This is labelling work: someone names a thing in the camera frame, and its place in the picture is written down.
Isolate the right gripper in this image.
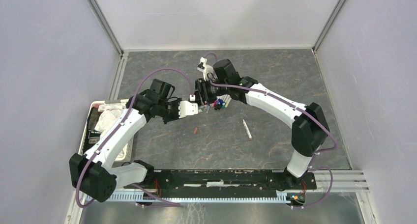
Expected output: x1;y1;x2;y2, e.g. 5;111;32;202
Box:
193;78;229;107

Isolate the brown capped white marker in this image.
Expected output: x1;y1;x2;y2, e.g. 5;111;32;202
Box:
242;119;253;140

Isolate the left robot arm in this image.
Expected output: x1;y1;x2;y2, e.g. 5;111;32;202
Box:
69;79;187;202

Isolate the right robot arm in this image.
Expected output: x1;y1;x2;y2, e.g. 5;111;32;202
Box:
195;57;330;189

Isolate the white cloth in basket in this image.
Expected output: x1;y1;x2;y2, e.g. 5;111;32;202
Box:
94;104;125;134

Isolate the white plastic basket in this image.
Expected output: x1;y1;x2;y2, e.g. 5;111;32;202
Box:
78;99;128;154

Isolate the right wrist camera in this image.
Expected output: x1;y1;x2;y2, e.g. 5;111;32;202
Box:
197;57;214;81

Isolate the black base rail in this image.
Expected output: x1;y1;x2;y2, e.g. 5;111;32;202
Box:
139;169;317;198

